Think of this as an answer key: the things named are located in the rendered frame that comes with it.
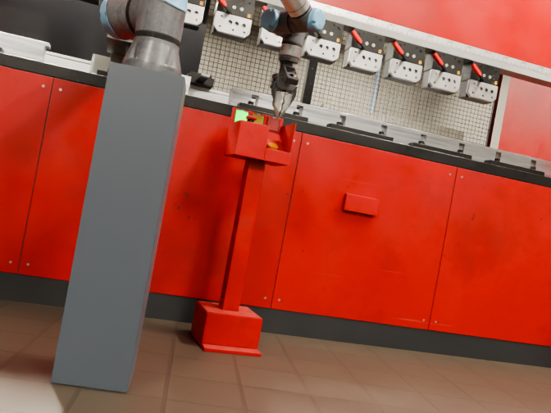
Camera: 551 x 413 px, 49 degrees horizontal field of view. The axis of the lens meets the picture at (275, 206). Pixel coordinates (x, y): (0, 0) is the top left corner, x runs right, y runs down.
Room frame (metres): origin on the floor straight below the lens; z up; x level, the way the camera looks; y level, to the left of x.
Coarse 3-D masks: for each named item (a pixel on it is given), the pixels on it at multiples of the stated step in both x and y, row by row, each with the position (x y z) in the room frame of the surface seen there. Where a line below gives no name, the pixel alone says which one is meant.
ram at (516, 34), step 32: (256, 0) 2.50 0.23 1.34; (320, 0) 2.57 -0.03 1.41; (352, 0) 2.61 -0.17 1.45; (384, 0) 2.65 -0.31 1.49; (416, 0) 2.69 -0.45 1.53; (448, 0) 2.73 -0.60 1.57; (480, 0) 2.77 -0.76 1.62; (512, 0) 2.82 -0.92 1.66; (544, 0) 2.86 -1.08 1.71; (384, 32) 2.66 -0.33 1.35; (448, 32) 2.74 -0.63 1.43; (480, 32) 2.78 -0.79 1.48; (512, 32) 2.83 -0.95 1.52; (544, 32) 2.87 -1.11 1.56; (544, 64) 2.88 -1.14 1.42
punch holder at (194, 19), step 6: (192, 0) 2.43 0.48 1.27; (198, 0) 2.43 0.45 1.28; (204, 0) 2.44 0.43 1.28; (192, 6) 2.42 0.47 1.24; (198, 6) 2.43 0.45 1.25; (204, 6) 2.44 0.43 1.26; (186, 12) 2.42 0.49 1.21; (192, 12) 2.43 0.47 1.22; (198, 12) 2.43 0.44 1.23; (186, 18) 2.42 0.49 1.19; (192, 18) 2.43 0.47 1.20; (198, 18) 2.43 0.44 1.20; (186, 24) 2.45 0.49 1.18; (192, 24) 2.43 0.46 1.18; (198, 24) 2.44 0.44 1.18
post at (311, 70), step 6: (312, 66) 3.37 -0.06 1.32; (306, 72) 3.39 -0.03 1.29; (312, 72) 3.37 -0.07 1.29; (306, 78) 3.37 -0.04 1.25; (312, 78) 3.37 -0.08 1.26; (306, 84) 3.36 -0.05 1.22; (312, 84) 3.37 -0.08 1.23; (306, 90) 3.37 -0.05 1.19; (312, 90) 3.38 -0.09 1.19; (306, 96) 3.37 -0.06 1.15; (306, 102) 3.37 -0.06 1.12
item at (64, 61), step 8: (48, 56) 2.54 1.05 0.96; (56, 56) 2.55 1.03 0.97; (64, 56) 2.56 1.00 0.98; (56, 64) 2.55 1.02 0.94; (64, 64) 2.56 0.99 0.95; (72, 64) 2.57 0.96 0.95; (80, 64) 2.58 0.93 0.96; (88, 64) 2.59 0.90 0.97; (192, 88) 2.71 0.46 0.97; (200, 88) 2.72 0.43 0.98; (208, 88) 2.73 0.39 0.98; (200, 96) 2.72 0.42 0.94; (208, 96) 2.73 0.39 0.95; (216, 96) 2.74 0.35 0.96; (224, 96) 2.75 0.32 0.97
